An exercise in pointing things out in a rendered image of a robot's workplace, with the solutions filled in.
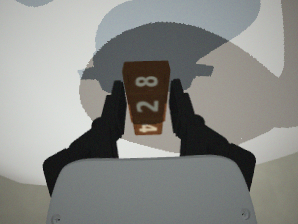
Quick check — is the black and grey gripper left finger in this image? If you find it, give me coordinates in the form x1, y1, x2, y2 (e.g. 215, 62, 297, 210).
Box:
43, 80, 127, 197

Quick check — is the brown wooden digit cube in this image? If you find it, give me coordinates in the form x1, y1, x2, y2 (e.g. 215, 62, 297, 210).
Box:
128, 74, 166, 117
132, 116, 163, 135

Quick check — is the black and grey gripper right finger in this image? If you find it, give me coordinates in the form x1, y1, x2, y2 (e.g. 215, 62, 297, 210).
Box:
169, 79, 256, 192

